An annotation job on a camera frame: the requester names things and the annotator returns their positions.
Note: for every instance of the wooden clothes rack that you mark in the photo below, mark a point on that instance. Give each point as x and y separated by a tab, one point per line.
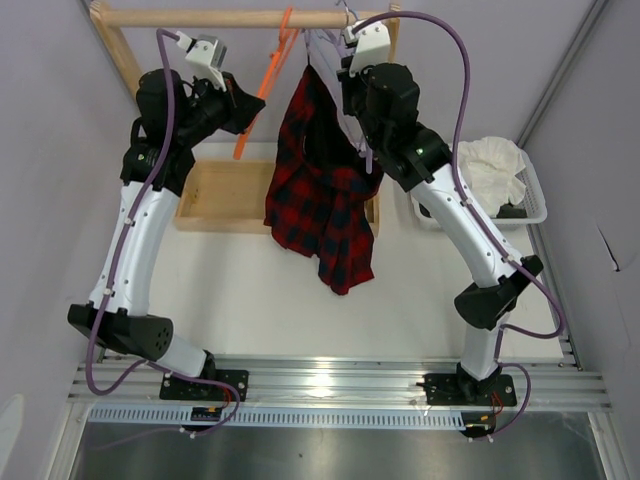
221	194

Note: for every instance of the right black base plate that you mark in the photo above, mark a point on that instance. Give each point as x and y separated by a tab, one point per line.
460	389

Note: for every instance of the slotted cable duct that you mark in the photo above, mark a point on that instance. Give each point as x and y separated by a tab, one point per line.
281	417

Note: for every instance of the aluminium mounting rail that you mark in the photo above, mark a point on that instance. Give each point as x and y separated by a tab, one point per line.
353	383

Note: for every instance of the white plastic basket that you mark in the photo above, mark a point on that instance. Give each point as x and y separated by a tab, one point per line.
534	201

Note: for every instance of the white crumpled cloth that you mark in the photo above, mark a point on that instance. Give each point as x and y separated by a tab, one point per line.
490	166

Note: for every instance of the light blue wire hanger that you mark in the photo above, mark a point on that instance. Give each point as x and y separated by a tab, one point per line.
350	20

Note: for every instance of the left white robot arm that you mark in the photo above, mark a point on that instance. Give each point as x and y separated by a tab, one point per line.
175	116

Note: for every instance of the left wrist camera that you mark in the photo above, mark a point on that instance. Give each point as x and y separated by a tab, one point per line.
205	55

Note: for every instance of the black garment in basket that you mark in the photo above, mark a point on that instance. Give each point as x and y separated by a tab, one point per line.
510	211

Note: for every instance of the red black plaid skirt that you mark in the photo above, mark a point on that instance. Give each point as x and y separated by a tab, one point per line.
315	205

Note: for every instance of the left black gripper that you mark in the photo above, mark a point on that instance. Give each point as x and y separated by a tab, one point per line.
241	107

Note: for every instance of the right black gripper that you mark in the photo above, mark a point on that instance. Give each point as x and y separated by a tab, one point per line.
350	82

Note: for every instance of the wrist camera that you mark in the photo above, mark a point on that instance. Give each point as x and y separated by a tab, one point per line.
371	45
205	55

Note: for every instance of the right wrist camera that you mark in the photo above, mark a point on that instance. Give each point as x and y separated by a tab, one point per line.
371	45

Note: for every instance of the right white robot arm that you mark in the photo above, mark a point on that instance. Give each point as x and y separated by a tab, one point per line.
423	167

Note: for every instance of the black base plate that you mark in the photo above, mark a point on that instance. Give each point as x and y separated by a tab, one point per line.
174	388
460	389

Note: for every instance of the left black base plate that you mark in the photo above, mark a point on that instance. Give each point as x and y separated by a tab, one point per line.
174	388

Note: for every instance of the orange plastic hanger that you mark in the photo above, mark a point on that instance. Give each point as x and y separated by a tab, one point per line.
286	40

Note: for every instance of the lilac plastic hanger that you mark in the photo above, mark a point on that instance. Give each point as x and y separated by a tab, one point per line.
312	39

